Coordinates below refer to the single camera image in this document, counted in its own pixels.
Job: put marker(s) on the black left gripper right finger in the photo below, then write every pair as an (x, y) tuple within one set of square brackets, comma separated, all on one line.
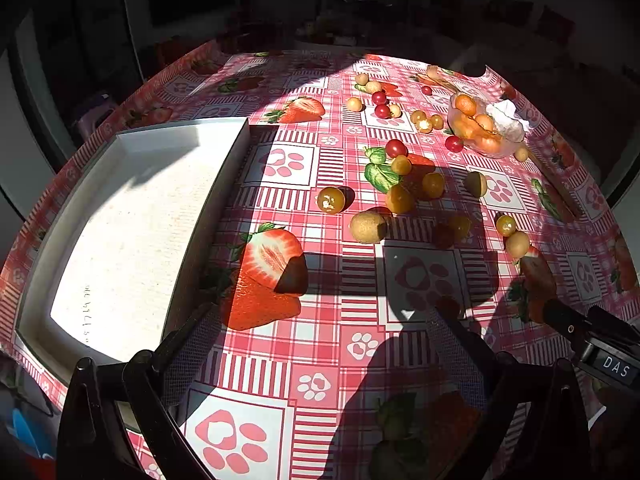
[(457, 362)]

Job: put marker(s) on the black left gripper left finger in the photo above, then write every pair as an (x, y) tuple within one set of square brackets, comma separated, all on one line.
[(182, 353)]

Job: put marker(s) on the brown kiwi fruit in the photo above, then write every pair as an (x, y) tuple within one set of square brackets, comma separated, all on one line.
[(368, 227)]

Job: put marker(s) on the pale longan fruit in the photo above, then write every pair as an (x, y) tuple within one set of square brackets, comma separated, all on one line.
[(476, 184)]

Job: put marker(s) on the yellow cherry tomato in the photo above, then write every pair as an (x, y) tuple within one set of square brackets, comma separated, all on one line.
[(331, 200)]

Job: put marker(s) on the pale longan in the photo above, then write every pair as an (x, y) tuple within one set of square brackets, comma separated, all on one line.
[(517, 245), (521, 154)]

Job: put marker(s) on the large yellow tomato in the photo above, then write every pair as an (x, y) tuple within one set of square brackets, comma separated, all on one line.
[(399, 201)]

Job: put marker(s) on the white shallow tray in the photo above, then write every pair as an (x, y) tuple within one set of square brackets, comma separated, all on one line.
[(116, 270)]

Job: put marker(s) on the red strawberry print tablecloth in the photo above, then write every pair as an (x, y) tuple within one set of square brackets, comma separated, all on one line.
[(323, 368)]

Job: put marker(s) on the small yellow tomato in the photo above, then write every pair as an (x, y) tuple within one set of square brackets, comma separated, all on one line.
[(401, 165)]

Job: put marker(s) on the pale longan beside bowl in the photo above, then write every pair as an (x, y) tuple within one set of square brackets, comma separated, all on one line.
[(521, 154)]

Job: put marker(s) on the red cherry tomato near bowl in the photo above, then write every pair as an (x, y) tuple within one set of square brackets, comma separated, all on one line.
[(454, 144)]

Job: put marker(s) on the white crumpled tissue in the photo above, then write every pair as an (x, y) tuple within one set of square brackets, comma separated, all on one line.
[(507, 124)]

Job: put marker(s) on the purple plastic stool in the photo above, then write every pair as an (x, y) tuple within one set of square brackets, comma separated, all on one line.
[(93, 113)]

